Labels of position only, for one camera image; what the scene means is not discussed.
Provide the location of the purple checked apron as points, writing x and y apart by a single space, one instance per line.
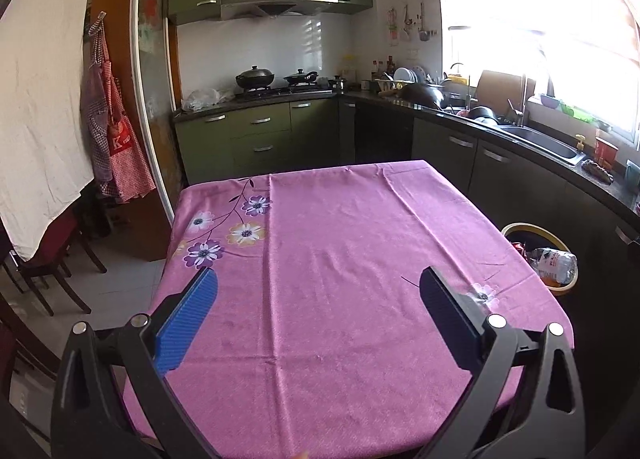
95 124

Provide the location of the red paper cup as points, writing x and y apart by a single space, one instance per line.
606 153

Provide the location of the clear plastic bag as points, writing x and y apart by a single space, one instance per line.
205 99

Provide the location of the steel sink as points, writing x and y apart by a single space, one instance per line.
545 141

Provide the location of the dark lower cabinets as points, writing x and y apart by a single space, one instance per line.
385 139

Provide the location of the gas stove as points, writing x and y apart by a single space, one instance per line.
280 91

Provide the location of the condiment bottles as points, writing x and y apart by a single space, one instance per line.
382 69

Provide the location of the glass sliding door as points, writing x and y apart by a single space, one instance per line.
152 79

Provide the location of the steel faucet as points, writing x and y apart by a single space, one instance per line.
523 99

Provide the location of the clear plastic water bottle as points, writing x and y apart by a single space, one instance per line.
555 264

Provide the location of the small black pot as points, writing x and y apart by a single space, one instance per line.
337 82

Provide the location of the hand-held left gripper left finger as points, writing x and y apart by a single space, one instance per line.
185 324

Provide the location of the black bin with yellow rim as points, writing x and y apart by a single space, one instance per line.
520 231

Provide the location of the wooden chair with red seat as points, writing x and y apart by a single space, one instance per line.
55 244

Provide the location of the red checked apron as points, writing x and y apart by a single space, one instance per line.
130 159

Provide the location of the black lidded wok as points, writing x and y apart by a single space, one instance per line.
255 78

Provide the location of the green lower cabinets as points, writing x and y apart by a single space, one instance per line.
210 144

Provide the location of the hanging kitchen utensils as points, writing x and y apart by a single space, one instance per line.
410 21

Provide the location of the dish rack with plates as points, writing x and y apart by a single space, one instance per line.
402 78

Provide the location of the white hanging sheet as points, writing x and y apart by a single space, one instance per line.
40 104

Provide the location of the black lidded frying pan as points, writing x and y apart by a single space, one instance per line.
300 77

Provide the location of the large black wok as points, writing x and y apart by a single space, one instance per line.
424 94

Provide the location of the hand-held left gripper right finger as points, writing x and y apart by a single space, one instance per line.
450 319

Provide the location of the brown cutting board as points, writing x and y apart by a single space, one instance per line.
500 89

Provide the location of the pink floral tablecloth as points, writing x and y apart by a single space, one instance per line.
325 264

